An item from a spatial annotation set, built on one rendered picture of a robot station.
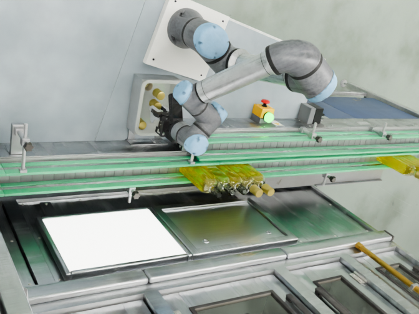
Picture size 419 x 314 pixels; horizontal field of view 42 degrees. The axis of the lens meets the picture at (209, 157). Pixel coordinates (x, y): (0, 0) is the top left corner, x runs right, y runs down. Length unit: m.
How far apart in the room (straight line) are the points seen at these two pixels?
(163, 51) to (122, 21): 0.19
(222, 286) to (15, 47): 1.05
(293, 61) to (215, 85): 0.27
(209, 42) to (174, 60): 0.26
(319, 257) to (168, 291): 0.64
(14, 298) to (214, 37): 1.21
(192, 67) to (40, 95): 0.59
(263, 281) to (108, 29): 1.04
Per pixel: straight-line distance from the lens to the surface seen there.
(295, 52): 1.64
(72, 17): 1.97
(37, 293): 1.61
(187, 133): 1.86
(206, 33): 1.91
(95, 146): 2.08
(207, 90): 1.74
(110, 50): 2.04
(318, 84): 1.70
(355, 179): 2.90
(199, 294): 1.74
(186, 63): 2.16
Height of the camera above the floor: 2.60
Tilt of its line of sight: 50 degrees down
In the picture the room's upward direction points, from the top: 129 degrees clockwise
